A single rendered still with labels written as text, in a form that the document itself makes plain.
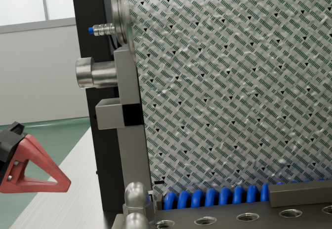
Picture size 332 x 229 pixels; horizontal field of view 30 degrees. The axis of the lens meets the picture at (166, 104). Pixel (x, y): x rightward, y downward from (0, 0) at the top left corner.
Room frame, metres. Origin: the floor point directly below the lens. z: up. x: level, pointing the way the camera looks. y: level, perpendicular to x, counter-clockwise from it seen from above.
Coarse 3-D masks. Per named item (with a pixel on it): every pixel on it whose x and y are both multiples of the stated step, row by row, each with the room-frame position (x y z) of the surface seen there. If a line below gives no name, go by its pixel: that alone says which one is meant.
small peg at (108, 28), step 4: (100, 24) 0.76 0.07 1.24; (104, 24) 0.76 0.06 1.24; (108, 24) 0.75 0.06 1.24; (112, 24) 0.75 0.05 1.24; (96, 28) 0.75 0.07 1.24; (100, 28) 0.75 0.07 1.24; (104, 28) 0.75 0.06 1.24; (108, 28) 0.75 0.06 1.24; (112, 28) 0.75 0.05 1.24; (96, 32) 0.75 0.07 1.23; (100, 32) 0.75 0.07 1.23; (104, 32) 0.75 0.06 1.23; (108, 32) 0.75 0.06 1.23; (112, 32) 0.75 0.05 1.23
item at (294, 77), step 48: (240, 48) 0.70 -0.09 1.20; (288, 48) 0.69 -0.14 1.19; (144, 96) 0.71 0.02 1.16; (192, 96) 0.70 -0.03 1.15; (240, 96) 0.70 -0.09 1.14; (288, 96) 0.69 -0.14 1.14; (192, 144) 0.70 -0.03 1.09; (240, 144) 0.70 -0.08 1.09; (288, 144) 0.69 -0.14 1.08; (192, 192) 0.70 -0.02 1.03
